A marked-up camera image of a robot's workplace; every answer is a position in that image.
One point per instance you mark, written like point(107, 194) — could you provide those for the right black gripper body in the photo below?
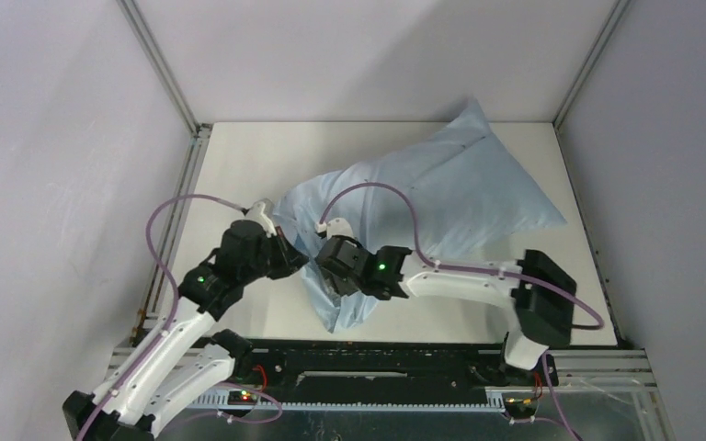
point(345, 287)

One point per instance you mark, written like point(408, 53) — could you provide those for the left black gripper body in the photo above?
point(274, 261)

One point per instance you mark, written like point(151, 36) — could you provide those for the light blue pillowcase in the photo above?
point(450, 195)

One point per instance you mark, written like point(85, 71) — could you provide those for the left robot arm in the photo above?
point(144, 394)

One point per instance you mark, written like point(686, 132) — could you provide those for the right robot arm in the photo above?
point(533, 293)

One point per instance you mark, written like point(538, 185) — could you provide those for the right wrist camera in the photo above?
point(334, 227)

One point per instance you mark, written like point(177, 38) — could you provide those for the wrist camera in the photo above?
point(259, 219)
point(334, 227)

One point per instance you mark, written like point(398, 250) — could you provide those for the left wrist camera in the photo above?
point(259, 219)

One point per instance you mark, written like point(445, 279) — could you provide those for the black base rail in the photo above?
point(297, 370)

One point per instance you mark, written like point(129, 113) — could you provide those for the left aluminium frame post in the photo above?
point(154, 54)

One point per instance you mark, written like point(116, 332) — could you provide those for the aluminium frame post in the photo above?
point(605, 34)
point(154, 54)

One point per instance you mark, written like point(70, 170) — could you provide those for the grey cable duct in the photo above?
point(226, 401)

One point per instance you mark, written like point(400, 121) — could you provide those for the right aluminium frame post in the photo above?
point(605, 34)

